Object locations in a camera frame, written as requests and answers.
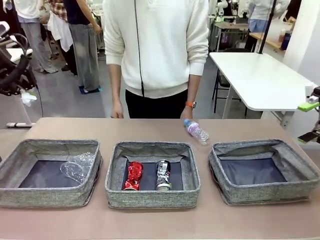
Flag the wooden workbench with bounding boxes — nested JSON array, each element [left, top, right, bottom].
[[213, 21, 251, 52]]

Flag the grey fabric basket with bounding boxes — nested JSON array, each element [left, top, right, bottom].
[[0, 139, 103, 209], [104, 140, 201, 210], [207, 138, 320, 206]]

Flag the person's right hand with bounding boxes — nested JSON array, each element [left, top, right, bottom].
[[110, 101, 125, 120]]

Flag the plastic bottle with blue cap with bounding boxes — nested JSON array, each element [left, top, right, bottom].
[[183, 118, 211, 146]]

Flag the white knit sweater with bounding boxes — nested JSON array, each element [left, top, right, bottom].
[[102, 0, 211, 98]]

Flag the bystander in light shirt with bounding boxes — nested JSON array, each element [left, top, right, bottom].
[[247, 0, 291, 34]]

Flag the clear plastic cup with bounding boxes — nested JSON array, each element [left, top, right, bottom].
[[59, 151, 96, 186]]

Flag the bystander in plaid shirt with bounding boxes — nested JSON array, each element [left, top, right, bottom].
[[47, 0, 78, 78]]

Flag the thin black clip-on cable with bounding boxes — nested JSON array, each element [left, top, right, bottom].
[[134, 0, 147, 97]]

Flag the blue floor mat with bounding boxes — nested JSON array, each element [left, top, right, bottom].
[[78, 85, 104, 96]]

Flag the black sleeved left arm cable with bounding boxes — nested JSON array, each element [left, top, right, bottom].
[[0, 33, 31, 97]]

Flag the black folding chair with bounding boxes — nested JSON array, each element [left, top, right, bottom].
[[211, 47, 249, 119]]

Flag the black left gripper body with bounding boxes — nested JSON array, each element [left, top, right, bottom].
[[0, 47, 22, 87]]

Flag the black floor cable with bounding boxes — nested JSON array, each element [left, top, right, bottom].
[[34, 84, 44, 118]]

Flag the bystander in wide grey trousers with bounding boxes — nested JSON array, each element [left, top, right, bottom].
[[62, 0, 103, 93]]

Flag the person's right forearm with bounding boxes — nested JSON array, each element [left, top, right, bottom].
[[107, 63, 126, 106]]

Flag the white paper ball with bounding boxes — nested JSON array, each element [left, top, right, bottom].
[[20, 88, 38, 107]]

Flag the crushed black soda can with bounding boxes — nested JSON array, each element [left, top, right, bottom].
[[155, 159, 173, 192]]

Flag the black stand pole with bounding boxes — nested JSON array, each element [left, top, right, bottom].
[[257, 0, 278, 55]]

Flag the black trousers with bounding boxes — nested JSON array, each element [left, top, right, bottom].
[[124, 88, 190, 120]]

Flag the dark blue bottle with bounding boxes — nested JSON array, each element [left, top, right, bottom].
[[280, 29, 293, 52]]

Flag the large white table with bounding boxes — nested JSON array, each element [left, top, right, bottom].
[[208, 51, 320, 130]]

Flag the crushed red soda can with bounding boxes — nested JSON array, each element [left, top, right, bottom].
[[122, 161, 145, 192]]

